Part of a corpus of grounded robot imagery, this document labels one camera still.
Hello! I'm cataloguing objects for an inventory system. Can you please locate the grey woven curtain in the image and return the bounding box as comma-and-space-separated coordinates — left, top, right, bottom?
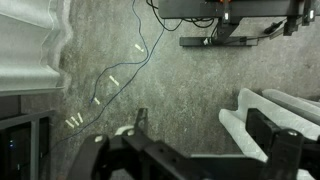
0, 0, 320, 180

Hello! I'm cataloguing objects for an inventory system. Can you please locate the dark cabinet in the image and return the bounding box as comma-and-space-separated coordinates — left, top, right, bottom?
0, 96, 54, 180

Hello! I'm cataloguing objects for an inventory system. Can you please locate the blue floor cable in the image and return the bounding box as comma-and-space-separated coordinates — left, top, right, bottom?
49, 0, 167, 151

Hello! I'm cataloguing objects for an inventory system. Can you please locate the black floor cable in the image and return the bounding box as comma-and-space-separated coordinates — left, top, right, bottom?
145, 0, 215, 33

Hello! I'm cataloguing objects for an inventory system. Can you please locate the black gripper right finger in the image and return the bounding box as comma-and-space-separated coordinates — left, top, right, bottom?
245, 108, 320, 180

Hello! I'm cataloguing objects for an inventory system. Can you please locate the black workbench stand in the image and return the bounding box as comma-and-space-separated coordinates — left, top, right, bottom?
159, 0, 320, 47

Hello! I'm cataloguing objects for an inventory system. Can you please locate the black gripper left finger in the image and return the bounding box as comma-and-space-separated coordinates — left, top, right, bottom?
67, 108, 214, 180

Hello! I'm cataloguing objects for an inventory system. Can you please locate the white tape strip cluster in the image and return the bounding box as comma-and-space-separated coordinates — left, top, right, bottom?
65, 113, 83, 129

